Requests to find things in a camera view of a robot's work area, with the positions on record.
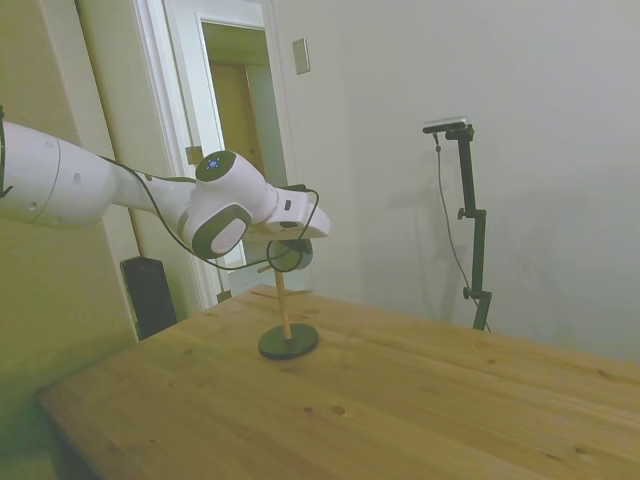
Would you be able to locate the wooden mug tree black base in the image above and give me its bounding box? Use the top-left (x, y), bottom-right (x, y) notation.
top-left (249, 263), bottom-right (321, 360)

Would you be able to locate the black box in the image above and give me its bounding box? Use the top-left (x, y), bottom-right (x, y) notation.
top-left (119, 256), bottom-right (179, 342)

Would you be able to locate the black exterior camera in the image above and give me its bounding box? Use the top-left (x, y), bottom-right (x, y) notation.
top-left (422, 115), bottom-right (472, 135)

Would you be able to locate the blue enamel mug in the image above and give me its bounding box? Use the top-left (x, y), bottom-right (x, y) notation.
top-left (267, 240), bottom-right (316, 275)

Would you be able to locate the grey wall switch plate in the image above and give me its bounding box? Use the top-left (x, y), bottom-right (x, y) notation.
top-left (291, 37), bottom-right (311, 76)

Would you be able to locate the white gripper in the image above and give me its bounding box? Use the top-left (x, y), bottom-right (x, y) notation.
top-left (244, 206), bottom-right (332, 253)

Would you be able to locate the black jointed camera stand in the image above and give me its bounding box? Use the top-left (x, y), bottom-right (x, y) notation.
top-left (444, 124), bottom-right (494, 332)

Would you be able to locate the white door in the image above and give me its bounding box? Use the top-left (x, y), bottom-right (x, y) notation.
top-left (162, 0), bottom-right (249, 301)

